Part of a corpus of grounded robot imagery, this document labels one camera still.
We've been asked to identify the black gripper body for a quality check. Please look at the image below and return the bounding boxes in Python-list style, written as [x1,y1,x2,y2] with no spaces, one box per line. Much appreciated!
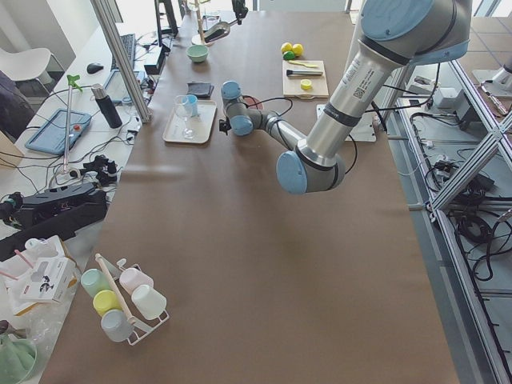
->
[234,10,246,25]
[218,118,231,135]

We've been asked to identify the stainless steel ice scoop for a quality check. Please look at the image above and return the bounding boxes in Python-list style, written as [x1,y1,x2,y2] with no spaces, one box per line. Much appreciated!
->
[204,22,233,44]

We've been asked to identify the pink bowl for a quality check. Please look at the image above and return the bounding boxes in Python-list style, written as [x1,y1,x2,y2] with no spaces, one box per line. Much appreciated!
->
[242,94,263,110]

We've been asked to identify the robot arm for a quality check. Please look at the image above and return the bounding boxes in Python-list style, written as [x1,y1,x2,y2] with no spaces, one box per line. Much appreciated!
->
[231,0,249,25]
[219,1,471,194]

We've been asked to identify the light blue plastic cup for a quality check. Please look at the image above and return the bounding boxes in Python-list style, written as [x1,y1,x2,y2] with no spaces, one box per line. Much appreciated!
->
[186,94,198,117]

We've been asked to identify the pink plastic cup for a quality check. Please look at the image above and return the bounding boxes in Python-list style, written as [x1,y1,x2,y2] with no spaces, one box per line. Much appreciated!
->
[119,267,154,294]

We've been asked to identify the white plastic cup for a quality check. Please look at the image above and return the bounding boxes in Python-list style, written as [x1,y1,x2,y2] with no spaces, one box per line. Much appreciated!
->
[131,284,167,320]

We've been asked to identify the green plastic cup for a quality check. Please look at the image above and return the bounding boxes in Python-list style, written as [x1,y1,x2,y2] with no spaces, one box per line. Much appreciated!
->
[80,269,110,298]

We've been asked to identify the yellow plastic cup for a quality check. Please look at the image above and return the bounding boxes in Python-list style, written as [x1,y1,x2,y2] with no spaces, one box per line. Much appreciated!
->
[93,290,122,317]

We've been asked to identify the grey plastic cup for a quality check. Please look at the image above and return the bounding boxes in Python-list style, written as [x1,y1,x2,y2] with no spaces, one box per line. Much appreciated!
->
[101,310,134,342]

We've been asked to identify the cream rabbit serving tray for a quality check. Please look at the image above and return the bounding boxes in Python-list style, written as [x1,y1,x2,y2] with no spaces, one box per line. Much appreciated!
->
[162,100,217,144]

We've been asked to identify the folded grey cloth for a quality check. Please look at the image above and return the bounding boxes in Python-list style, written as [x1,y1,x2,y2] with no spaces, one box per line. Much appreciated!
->
[187,82,214,99]

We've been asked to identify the clear wine glass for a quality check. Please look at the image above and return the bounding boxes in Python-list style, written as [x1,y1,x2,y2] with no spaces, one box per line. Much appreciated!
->
[174,95,194,139]

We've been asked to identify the wooden mug tree stand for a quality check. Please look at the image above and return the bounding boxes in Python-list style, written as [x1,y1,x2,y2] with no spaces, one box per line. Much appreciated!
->
[187,1,220,46]

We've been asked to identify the upper whole yellow lemon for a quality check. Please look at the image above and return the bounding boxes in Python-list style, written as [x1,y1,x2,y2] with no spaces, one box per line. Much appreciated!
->
[281,42,293,54]

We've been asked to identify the whole yellow lemon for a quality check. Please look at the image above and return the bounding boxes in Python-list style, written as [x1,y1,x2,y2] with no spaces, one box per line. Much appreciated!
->
[281,42,293,54]
[282,50,296,61]

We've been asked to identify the pale green bowl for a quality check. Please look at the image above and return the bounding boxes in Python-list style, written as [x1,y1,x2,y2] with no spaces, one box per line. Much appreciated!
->
[186,45,209,63]

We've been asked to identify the lower whole yellow lemon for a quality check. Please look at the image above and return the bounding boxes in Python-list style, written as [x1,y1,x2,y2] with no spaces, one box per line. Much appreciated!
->
[282,50,296,61]

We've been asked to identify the yellow plastic knife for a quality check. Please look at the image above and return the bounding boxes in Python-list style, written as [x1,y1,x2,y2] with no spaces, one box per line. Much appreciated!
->
[288,60,318,68]

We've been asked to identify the bamboo cutting board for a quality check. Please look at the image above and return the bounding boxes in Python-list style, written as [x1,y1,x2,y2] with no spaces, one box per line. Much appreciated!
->
[282,60,330,98]

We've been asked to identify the half lemon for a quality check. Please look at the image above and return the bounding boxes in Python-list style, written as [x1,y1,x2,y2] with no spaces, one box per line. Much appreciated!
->
[300,79,312,90]

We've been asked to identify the steel muddler black tip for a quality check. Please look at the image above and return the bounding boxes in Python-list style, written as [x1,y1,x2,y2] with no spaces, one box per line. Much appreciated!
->
[286,69,323,77]

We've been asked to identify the blue teach pendant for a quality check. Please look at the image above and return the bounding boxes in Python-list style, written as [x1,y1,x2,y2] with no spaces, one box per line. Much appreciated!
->
[25,108,92,155]
[104,69,131,104]

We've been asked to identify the black keyboard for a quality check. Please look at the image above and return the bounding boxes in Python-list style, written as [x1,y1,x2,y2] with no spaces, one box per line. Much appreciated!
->
[120,34,137,69]

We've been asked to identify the black water bottle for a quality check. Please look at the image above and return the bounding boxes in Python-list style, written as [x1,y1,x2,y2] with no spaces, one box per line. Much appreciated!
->
[91,83,122,129]

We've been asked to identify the black computer mouse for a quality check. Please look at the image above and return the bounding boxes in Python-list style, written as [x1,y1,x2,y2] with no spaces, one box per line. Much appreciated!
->
[86,62,104,74]

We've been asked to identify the white chair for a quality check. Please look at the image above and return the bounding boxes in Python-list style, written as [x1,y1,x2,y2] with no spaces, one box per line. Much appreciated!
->
[1,48,52,94]

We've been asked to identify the white product box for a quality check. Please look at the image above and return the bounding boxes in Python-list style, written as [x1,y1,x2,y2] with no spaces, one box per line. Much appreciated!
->
[20,257,76,303]

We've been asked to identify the white wire cup rack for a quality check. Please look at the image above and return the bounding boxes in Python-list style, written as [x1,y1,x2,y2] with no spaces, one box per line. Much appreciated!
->
[95,253,170,346]

